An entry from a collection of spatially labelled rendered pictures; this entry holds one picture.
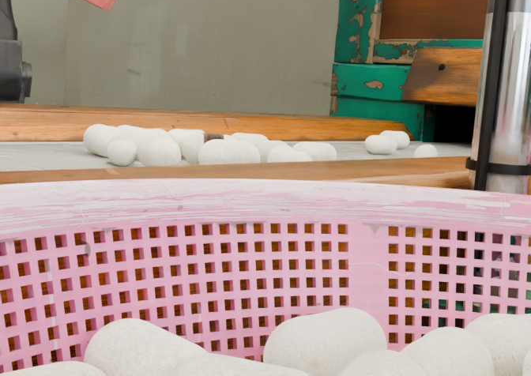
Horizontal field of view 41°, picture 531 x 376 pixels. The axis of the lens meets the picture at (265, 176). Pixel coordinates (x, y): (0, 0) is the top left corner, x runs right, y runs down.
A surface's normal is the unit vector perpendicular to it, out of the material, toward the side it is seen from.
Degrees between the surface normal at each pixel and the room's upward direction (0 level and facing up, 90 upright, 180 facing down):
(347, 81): 90
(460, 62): 67
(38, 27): 90
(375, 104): 89
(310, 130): 45
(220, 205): 75
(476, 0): 90
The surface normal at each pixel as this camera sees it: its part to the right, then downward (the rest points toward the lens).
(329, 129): 0.56, -0.60
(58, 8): 0.77, 0.14
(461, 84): -0.60, -0.35
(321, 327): 0.37, -0.84
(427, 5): -0.69, 0.04
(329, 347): 0.53, -0.44
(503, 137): -0.29, 0.10
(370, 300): 0.16, -0.18
